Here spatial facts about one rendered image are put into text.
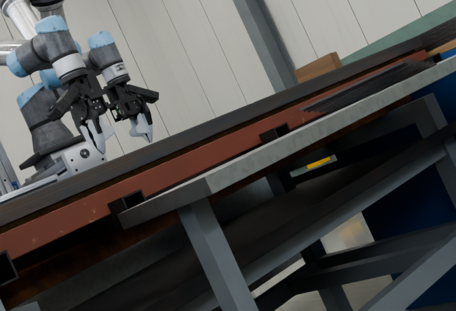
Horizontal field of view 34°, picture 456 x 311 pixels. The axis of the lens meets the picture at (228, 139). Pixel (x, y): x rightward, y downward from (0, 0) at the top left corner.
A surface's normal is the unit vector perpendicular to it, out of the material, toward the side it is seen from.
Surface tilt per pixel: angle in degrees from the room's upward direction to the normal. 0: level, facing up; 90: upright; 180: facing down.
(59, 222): 90
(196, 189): 90
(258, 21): 90
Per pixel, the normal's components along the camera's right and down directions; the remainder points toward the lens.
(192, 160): 0.62, -0.29
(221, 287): -0.66, 0.29
